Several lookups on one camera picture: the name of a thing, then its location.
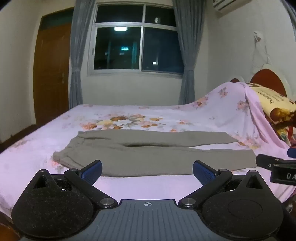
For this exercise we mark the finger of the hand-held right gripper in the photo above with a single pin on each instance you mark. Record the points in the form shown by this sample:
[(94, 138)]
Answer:
[(264, 162)]

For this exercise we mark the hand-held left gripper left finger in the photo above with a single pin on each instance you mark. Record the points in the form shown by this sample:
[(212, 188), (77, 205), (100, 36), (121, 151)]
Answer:
[(94, 170)]

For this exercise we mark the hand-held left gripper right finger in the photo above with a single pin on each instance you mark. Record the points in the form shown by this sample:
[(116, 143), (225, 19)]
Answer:
[(203, 172)]

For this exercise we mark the grey pants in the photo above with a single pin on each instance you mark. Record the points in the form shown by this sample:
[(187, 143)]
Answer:
[(148, 153)]

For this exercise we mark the yellow printed pillow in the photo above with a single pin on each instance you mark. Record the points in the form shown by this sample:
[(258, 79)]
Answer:
[(275, 104)]

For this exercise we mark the bed with pink floral sheet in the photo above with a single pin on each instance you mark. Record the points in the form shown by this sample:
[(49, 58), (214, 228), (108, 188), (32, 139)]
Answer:
[(37, 153)]

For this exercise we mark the red wooden headboard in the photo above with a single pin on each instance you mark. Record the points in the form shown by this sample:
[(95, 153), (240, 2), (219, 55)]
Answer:
[(269, 80)]

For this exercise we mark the brown wooden door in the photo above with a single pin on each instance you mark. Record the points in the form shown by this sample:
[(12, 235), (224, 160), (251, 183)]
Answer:
[(52, 74)]

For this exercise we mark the grey curtain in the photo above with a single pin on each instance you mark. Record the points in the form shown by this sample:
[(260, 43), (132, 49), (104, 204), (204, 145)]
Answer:
[(77, 58), (189, 53)]

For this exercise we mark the sliding glass window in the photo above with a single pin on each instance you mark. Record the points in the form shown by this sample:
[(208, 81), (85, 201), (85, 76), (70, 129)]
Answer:
[(136, 39)]

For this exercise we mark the white air conditioner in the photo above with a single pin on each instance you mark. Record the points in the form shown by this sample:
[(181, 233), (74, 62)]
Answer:
[(225, 4)]

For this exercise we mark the white wall hook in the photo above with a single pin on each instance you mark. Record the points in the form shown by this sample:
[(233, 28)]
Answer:
[(257, 37)]

